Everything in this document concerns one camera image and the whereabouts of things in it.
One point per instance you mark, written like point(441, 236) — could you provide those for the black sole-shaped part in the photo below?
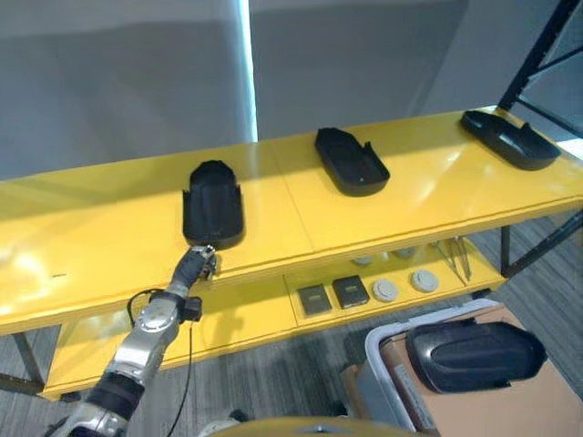
point(473, 357)
point(510, 139)
point(213, 205)
point(350, 161)

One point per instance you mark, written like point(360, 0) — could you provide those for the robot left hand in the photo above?
point(193, 265)

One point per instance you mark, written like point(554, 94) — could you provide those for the black metal rack frame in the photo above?
point(533, 68)

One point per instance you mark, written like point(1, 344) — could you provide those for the translucent plastic box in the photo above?
point(378, 364)

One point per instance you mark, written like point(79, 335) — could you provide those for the dark square box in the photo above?
point(350, 293)
point(314, 299)

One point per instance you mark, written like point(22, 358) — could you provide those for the yellow metal shelf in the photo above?
point(291, 218)

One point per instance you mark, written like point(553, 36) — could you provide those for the robot yellow torso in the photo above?
point(300, 428)

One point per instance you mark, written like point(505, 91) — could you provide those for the grey round disc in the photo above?
point(363, 261)
point(424, 280)
point(405, 251)
point(385, 290)

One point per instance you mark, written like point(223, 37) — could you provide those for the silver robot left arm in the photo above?
point(132, 346)

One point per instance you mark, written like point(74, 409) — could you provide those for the brown cardboard sheet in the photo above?
point(501, 405)

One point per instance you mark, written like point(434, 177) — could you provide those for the metal tweezers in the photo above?
point(461, 257)
point(448, 261)

